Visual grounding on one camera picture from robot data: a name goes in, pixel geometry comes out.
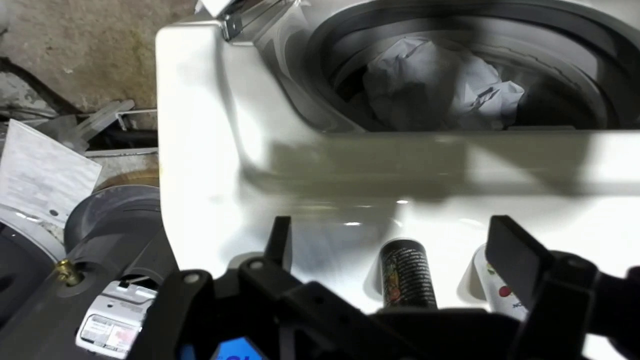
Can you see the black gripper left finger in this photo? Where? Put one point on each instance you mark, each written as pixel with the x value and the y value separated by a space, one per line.
pixel 192 301

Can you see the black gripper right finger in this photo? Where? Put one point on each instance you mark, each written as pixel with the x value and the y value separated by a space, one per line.
pixel 520 261

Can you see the grey water heater tank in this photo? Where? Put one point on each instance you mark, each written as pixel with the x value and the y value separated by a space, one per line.
pixel 40 172
pixel 113 227

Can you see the white washing machine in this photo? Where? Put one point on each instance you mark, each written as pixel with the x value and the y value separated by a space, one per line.
pixel 201 133

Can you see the grey white cloth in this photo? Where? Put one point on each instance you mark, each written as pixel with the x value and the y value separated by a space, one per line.
pixel 426 81

